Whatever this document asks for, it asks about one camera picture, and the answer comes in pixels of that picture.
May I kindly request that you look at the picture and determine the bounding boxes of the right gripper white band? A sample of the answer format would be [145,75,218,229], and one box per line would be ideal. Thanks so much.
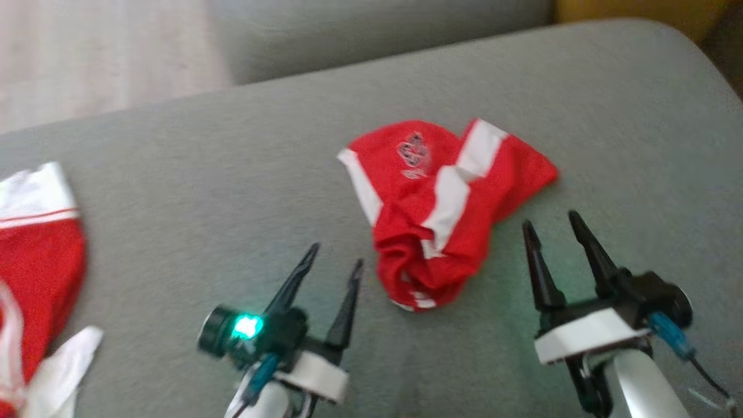
[521,210,654,417]

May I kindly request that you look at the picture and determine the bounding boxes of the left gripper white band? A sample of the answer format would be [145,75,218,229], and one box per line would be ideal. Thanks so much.
[255,242,365,418]

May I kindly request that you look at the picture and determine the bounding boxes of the red shorts with white stripes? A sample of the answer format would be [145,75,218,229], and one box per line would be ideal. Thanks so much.
[337,118,560,313]

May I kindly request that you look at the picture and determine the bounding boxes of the grey sofa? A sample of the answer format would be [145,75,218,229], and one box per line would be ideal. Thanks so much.
[0,17,743,418]

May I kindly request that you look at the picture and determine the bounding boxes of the yellow sofa cushion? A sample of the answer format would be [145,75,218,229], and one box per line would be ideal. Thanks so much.
[554,0,732,44]

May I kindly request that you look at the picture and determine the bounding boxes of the small grey sofa cushion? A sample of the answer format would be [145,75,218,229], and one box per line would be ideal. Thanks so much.
[209,0,555,87]

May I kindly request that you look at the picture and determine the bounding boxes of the red and white jacket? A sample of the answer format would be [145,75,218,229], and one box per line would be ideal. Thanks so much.
[0,161,104,418]

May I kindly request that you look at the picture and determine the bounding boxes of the left arm cable blue plug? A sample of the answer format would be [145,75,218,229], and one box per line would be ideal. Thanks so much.
[232,353,283,418]

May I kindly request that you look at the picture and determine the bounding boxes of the arm cable blue plug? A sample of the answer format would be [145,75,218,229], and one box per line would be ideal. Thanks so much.
[232,353,283,418]
[647,311,742,418]

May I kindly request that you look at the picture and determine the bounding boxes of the right arm cable blue plug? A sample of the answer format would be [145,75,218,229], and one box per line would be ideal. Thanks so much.
[647,311,742,418]

